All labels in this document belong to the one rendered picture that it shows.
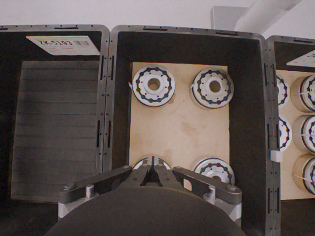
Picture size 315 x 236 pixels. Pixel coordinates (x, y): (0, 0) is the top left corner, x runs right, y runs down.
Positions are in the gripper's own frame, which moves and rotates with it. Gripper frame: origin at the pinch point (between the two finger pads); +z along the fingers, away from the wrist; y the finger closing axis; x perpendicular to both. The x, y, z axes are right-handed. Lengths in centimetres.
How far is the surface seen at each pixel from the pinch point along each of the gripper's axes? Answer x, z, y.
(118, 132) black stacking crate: 3.9, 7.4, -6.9
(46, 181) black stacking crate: -9.7, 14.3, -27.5
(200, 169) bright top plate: -4.7, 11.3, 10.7
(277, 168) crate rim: -2.1, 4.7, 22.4
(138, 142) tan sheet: 0.9, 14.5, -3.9
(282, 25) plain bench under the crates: 50, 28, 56
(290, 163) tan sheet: -4.7, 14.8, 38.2
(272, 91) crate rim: 12.1, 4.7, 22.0
